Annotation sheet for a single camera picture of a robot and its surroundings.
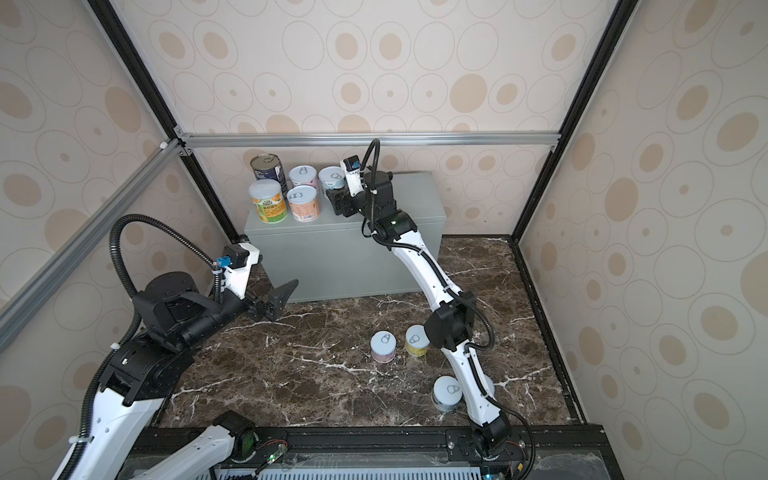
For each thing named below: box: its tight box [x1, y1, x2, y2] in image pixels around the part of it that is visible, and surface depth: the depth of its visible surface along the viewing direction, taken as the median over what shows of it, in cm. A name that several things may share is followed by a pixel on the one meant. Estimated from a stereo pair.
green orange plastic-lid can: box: [248, 179, 288, 224], surface depth 74 cm
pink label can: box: [370, 330, 397, 364], surface depth 87 cm
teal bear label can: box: [432, 376, 463, 412], surface depth 79 cm
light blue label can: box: [318, 166, 346, 190], surface depth 81 cm
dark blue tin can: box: [250, 153, 289, 206], surface depth 77 cm
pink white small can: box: [288, 164, 319, 190], surface depth 82 cm
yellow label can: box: [405, 324, 431, 357], surface depth 89 cm
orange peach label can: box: [287, 185, 321, 223], surface depth 76 cm
